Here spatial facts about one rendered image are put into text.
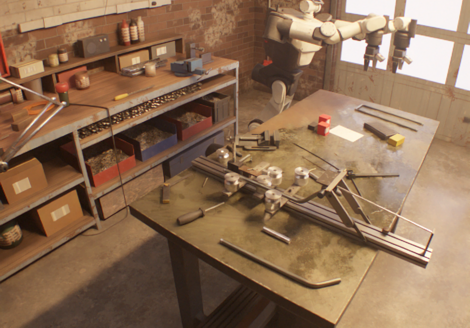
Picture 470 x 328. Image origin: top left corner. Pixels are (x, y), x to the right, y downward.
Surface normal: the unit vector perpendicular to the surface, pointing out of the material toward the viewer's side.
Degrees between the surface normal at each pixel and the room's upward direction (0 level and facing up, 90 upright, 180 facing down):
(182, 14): 90
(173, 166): 90
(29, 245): 0
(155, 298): 0
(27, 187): 90
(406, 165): 0
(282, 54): 97
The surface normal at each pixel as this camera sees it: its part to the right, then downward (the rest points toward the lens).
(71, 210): 0.80, 0.29
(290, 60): -0.11, 0.69
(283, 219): 0.00, -0.87
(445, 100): -0.62, 0.39
